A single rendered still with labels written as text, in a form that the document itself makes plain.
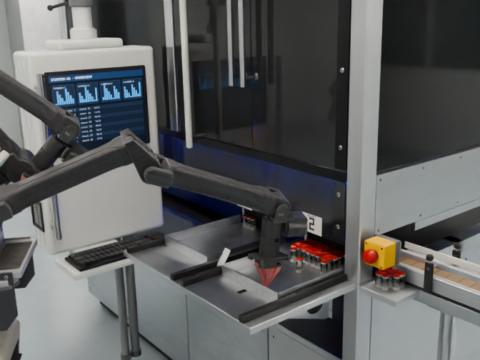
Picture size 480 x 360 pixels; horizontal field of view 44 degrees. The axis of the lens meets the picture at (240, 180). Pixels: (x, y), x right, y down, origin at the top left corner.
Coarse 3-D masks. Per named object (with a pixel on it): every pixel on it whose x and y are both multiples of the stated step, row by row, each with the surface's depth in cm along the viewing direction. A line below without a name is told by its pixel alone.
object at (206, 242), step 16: (208, 224) 218; (224, 224) 223; (240, 224) 226; (176, 240) 211; (192, 240) 211; (208, 240) 211; (224, 240) 210; (240, 240) 210; (256, 240) 210; (192, 256) 195; (208, 256) 188
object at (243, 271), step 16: (224, 272) 181; (240, 272) 183; (256, 272) 183; (288, 272) 183; (304, 272) 182; (320, 272) 182; (336, 272) 176; (256, 288) 169; (272, 288) 172; (288, 288) 172; (304, 288) 168
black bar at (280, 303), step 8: (328, 280) 172; (336, 280) 173; (344, 280) 176; (312, 288) 168; (320, 288) 169; (288, 296) 163; (296, 296) 164; (304, 296) 166; (264, 304) 159; (272, 304) 159; (280, 304) 160; (288, 304) 162; (248, 312) 155; (256, 312) 155; (264, 312) 157; (240, 320) 154; (248, 320) 154
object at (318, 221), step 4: (304, 212) 186; (308, 216) 185; (312, 216) 183; (316, 216) 182; (308, 220) 185; (312, 220) 184; (316, 220) 182; (320, 220) 181; (308, 224) 186; (316, 224) 182; (320, 224) 181; (308, 228) 186; (312, 228) 184; (316, 228) 183; (320, 228) 181; (312, 232) 185; (316, 232) 183; (320, 232) 182
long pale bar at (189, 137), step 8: (184, 0) 206; (184, 8) 207; (184, 16) 208; (184, 24) 208; (184, 32) 209; (184, 40) 210; (184, 48) 210; (184, 56) 211; (184, 64) 212; (184, 72) 213; (184, 80) 214; (184, 88) 214; (184, 96) 215; (184, 104) 216; (184, 112) 218; (192, 136) 220; (200, 136) 223; (192, 144) 221
